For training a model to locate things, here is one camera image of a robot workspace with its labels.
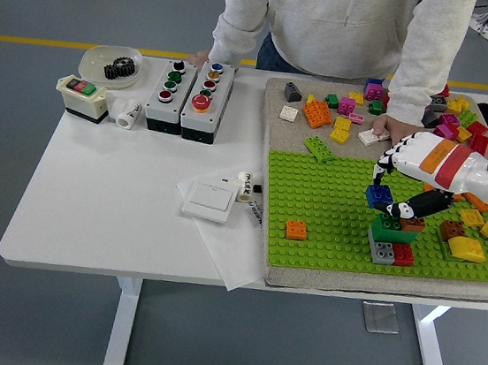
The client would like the person's right hand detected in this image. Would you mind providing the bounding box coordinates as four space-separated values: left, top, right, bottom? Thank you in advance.
185 48 212 71

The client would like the yellow curved brick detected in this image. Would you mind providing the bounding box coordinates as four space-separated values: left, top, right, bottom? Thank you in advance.
446 234 488 265

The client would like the grey brick with rings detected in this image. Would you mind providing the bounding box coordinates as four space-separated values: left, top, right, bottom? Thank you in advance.
426 94 451 113

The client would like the lime green toy brick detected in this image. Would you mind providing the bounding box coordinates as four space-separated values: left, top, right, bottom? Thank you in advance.
456 109 481 131

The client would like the magenta toy brick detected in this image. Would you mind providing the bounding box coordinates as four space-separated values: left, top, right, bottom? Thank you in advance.
431 121 461 143

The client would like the lime green studded baseplate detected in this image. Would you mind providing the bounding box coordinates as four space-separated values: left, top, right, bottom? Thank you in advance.
254 143 488 294

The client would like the white table leg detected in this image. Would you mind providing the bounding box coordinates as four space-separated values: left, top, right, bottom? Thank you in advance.
101 275 145 365
403 302 467 365

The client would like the brown square toy brick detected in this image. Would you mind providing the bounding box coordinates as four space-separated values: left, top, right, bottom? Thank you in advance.
438 218 467 244
398 214 428 235

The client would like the printed label strip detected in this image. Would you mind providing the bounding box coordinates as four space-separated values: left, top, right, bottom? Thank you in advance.
243 195 269 233

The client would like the dark grey sloped brick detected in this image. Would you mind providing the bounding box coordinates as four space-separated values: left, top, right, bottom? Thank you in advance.
283 80 305 104
421 107 444 131

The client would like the orange long toy brick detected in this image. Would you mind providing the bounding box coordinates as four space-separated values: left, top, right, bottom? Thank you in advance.
461 191 488 214

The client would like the white paper sheet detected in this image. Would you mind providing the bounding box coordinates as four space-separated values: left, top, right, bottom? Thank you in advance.
163 156 278 296

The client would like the grey four-button control box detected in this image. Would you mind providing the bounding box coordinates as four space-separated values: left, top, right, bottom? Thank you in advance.
141 56 200 138

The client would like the silver floor plate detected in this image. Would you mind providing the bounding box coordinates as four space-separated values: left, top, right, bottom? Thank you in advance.
358 298 404 337

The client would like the white pipe tee fitting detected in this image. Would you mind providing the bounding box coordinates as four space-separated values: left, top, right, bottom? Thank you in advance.
107 95 145 132

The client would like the person's left hand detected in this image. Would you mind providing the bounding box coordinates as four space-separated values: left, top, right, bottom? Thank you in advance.
371 112 417 145

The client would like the green flat studded plate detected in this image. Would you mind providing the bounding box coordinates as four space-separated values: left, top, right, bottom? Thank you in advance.
301 134 339 166

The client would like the black metal gear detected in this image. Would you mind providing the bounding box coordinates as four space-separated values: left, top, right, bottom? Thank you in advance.
110 55 138 81
102 60 125 85

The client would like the pink square toy brick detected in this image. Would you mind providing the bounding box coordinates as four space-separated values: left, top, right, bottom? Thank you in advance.
438 110 461 129
362 81 385 103
335 95 359 118

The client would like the white plastic bowl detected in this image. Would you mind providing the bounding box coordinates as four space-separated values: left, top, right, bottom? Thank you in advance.
76 41 146 93

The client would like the grey emergency-stop control box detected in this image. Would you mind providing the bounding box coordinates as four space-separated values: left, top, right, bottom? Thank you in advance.
177 57 237 148

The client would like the orange square toy brick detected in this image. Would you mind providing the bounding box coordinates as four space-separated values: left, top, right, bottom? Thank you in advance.
283 219 310 244

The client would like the orange wide toy brick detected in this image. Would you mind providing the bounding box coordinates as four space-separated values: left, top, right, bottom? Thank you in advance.
299 98 336 132

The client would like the white table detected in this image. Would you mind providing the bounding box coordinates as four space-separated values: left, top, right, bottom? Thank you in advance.
0 37 488 365

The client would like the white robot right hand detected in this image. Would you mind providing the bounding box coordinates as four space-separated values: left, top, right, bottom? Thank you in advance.
367 127 488 230

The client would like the white double tile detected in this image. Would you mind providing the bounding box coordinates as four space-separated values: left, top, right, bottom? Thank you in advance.
356 125 393 149

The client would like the cream red-green switch box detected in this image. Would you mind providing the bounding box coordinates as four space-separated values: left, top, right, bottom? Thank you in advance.
51 72 114 126

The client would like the grey toy brick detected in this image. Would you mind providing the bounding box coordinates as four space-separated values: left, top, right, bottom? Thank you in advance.
364 226 400 268

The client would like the white square tile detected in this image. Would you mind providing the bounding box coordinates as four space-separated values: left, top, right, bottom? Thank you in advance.
278 103 301 122

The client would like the green long toy brick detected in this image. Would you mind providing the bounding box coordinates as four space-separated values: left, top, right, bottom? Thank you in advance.
369 211 423 248

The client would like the white wall switch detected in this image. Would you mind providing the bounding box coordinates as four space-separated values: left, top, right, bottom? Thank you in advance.
179 174 239 226

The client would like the red long toy brick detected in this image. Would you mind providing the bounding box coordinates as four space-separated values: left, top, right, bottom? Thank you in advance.
468 133 488 156

